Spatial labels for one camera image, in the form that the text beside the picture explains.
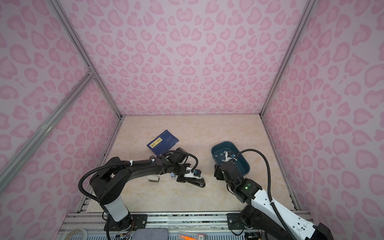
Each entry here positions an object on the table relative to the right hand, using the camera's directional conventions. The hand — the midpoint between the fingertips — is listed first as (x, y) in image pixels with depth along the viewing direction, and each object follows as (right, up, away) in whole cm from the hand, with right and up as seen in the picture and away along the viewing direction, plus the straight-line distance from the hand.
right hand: (219, 166), depth 80 cm
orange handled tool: (-10, -29, -12) cm, 33 cm away
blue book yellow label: (-35, +10, +23) cm, 43 cm away
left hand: (-12, -6, +5) cm, 15 cm away
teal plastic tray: (+2, +5, +18) cm, 19 cm away
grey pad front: (-33, -28, -12) cm, 45 cm away
